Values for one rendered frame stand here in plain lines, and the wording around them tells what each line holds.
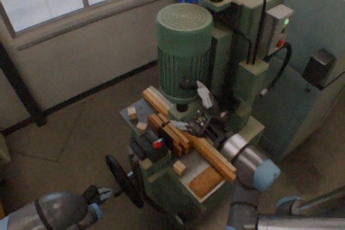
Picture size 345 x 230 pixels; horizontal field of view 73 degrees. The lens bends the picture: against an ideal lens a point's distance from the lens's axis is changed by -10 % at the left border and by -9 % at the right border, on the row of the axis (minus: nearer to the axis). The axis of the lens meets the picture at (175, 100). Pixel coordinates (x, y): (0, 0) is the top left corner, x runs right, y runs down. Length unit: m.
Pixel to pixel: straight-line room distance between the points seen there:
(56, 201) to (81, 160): 1.55
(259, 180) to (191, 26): 0.45
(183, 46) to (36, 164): 1.93
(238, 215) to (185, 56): 0.47
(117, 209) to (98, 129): 0.78
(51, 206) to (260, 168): 0.54
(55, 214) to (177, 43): 0.57
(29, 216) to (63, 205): 0.09
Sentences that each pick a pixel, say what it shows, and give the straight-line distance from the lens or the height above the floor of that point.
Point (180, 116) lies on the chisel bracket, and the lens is 1.06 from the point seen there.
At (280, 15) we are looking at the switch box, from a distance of 0.94.
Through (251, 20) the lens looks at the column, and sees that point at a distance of 0.89.
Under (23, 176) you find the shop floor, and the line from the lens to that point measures 2.44.
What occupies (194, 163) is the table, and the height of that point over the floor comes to 0.90.
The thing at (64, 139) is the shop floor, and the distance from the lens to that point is 2.47.
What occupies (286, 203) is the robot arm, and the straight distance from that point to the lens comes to 1.01.
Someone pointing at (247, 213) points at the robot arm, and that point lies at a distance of 0.71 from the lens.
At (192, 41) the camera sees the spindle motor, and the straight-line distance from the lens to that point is 0.75.
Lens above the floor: 1.91
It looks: 49 degrees down
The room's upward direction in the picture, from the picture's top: straight up
